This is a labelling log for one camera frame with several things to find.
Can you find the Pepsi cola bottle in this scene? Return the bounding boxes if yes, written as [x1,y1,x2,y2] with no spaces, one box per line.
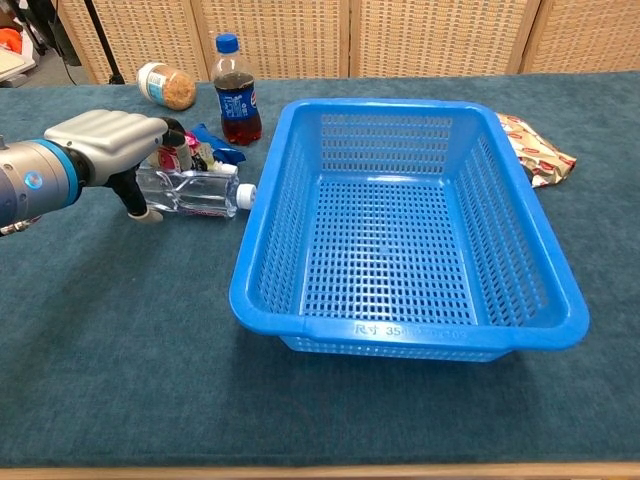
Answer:
[210,32,264,147]

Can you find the orange object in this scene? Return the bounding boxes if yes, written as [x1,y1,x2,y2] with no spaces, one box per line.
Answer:
[0,27,24,54]

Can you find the teal table mat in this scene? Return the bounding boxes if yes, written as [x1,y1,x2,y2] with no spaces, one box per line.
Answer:
[0,70,640,469]

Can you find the woven wicker folding screen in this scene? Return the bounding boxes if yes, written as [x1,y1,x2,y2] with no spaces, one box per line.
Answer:
[55,0,640,86]

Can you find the black tripod stand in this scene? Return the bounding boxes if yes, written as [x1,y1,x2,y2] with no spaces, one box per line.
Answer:
[84,0,126,85]

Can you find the red white snack package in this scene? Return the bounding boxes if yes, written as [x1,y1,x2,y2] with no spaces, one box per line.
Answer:
[494,112,578,189]

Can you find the blue snack packet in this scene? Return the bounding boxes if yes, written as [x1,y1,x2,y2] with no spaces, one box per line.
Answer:
[191,122,247,164]

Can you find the blue plastic mesh basket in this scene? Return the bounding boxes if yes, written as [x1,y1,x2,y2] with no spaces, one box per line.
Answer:
[228,97,591,364]

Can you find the white-lidded jar brown contents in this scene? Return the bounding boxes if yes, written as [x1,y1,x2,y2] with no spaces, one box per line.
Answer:
[136,61,197,111]

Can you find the pink white drink pouch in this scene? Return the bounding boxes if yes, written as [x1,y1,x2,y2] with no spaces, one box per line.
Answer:
[147,130,239,175]

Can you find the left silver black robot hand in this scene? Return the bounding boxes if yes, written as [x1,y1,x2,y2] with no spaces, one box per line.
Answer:
[43,109,194,224]

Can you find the clear plastic water bottle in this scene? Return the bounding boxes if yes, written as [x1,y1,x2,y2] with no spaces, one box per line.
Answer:
[134,162,257,220]

